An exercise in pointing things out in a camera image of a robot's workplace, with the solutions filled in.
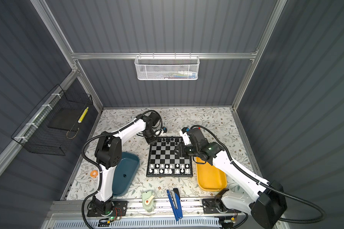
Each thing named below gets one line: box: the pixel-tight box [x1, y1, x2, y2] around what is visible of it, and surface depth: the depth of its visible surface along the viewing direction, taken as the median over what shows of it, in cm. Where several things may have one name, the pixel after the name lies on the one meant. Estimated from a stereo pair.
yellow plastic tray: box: [195, 156, 228, 192], surface depth 86 cm
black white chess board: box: [146, 136, 194, 177], surface depth 91 cm
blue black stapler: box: [166, 187, 183, 222], surface depth 75 cm
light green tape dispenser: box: [141, 190, 156, 213], surface depth 72 cm
